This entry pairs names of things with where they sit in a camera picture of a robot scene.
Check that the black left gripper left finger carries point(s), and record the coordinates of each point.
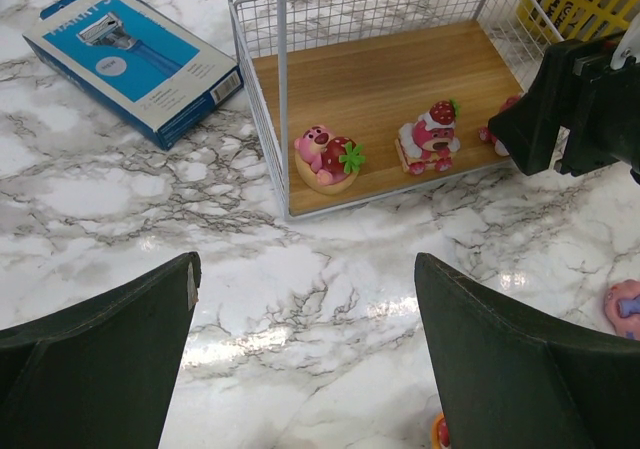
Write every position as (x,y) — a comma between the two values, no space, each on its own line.
(100,373)

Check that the yellow plastic basket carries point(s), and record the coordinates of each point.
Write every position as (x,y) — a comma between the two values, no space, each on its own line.
(576,19)

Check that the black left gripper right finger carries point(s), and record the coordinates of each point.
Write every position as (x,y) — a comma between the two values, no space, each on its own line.
(511,376)

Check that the blue razor box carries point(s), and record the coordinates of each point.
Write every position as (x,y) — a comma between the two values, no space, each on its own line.
(150,71)

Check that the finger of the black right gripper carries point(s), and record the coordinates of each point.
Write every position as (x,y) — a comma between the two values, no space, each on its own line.
(530,128)

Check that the purple bunny orange ring toy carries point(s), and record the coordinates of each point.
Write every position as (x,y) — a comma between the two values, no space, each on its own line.
(440,438)

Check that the pink bear strawberry tart toy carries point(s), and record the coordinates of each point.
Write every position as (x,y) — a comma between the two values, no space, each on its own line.
(327,163)

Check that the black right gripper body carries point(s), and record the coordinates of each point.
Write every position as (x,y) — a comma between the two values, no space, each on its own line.
(604,121)

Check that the white wire wooden shelf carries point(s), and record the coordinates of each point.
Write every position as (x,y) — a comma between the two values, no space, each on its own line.
(366,67)

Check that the pink bear cake car toy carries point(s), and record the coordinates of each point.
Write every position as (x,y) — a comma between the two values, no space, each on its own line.
(430,143)

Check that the purple bunny pink donut toy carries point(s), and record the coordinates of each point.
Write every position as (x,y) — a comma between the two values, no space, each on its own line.
(621,306)

